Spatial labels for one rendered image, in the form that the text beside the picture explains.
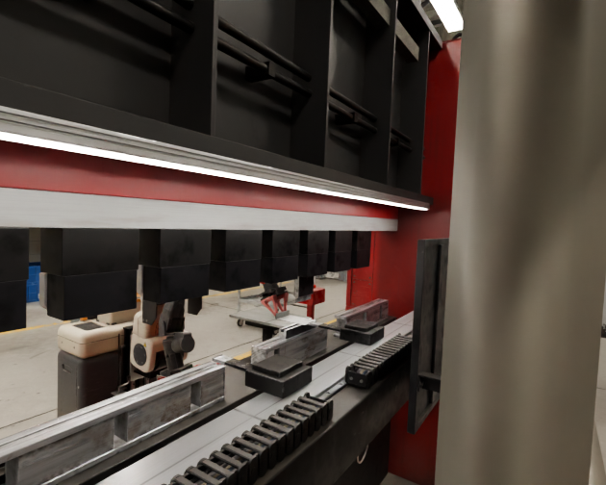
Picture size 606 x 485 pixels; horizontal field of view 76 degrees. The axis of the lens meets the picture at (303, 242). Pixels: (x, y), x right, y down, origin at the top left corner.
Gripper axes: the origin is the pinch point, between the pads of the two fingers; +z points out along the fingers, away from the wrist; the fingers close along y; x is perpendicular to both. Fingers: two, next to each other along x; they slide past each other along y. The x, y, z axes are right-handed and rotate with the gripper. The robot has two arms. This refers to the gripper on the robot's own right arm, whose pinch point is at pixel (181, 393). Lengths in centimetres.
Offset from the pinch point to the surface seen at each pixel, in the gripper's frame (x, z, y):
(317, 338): 27, -7, 45
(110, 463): -55, -5, 31
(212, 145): -50, -60, 66
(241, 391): -14.5, -3.7, 36.4
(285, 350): 6.1, -8.8, 41.6
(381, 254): 105, -32, 58
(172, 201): -41, -55, 48
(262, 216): -10, -52, 52
